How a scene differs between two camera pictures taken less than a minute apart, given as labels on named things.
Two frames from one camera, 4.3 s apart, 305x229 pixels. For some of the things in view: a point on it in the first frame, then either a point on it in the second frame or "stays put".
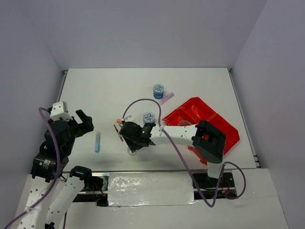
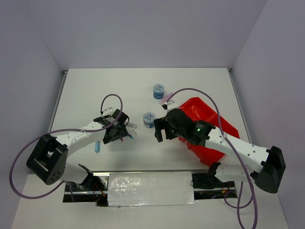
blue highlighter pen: (97, 146) stays put
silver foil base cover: (150, 188) stays put
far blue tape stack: (158, 91) stays put
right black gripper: (132, 146) -> (160, 123)
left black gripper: (87, 125) -> (121, 132)
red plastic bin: (195, 110) stays put
